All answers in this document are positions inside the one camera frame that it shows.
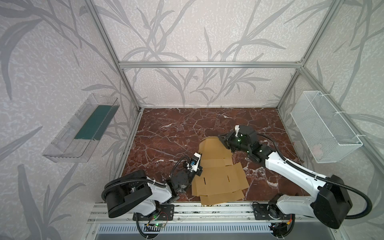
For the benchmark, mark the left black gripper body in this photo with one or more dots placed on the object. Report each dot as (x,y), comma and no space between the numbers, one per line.
(186,178)

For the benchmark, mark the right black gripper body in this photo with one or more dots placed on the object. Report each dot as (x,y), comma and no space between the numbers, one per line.
(227,141)

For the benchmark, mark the brown cardboard box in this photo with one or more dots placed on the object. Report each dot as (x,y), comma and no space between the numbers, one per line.
(221,180)

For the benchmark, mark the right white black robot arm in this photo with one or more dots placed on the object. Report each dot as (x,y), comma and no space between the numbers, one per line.
(328,200)

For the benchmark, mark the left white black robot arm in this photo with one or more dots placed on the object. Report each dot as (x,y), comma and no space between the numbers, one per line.
(138,193)

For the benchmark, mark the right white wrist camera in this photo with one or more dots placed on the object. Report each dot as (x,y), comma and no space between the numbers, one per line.
(237,131)

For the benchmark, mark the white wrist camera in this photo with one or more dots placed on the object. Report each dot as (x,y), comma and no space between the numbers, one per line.
(237,131)
(195,165)

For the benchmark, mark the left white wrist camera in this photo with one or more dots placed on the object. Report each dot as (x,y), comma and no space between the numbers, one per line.
(195,165)

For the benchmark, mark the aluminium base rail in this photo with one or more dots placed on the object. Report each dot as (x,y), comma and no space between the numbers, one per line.
(192,212)

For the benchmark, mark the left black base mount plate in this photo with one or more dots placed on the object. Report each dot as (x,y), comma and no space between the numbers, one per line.
(163,213)

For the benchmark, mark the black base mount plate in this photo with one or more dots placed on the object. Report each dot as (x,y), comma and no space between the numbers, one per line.
(268,212)
(163,213)

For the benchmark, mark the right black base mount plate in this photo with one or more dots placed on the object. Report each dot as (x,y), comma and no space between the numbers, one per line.
(268,212)

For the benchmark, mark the white wire mesh basket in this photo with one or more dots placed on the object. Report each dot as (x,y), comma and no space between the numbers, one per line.
(327,134)

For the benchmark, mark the aluminium cage frame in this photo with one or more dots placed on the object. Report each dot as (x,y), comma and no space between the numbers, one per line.
(299,66)

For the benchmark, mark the clear plastic wall bin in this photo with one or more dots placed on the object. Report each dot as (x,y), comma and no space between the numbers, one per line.
(79,138)

